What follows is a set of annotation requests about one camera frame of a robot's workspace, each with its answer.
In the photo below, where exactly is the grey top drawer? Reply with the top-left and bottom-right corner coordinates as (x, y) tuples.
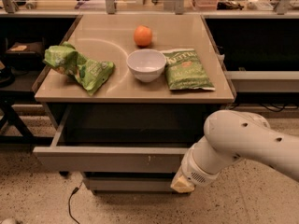
(34, 104), (202, 173)

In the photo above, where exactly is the grey drawer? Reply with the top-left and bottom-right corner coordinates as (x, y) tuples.
(34, 104), (202, 173)
(81, 171), (192, 195)

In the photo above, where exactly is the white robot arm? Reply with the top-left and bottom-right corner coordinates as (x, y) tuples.
(171, 110), (299, 193)

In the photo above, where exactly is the grey bottom drawer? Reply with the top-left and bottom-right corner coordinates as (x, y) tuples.
(81, 171), (192, 195)

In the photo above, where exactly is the grey drawer cabinet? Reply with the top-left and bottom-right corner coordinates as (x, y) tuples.
(32, 13), (237, 137)

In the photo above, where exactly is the flat green chip bag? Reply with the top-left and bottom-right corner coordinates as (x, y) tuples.
(162, 49), (215, 91)

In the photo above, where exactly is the white bowl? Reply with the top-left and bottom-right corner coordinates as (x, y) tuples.
(126, 49), (166, 82)

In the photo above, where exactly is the crumpled green chip bag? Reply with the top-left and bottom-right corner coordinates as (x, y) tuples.
(43, 42), (115, 95)

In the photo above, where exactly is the orange fruit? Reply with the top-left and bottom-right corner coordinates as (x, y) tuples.
(134, 25), (152, 47)

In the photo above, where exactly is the black side table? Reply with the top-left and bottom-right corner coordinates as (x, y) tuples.
(0, 40), (54, 146)

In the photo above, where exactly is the black floor cable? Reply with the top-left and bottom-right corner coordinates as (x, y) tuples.
(67, 181), (84, 224)

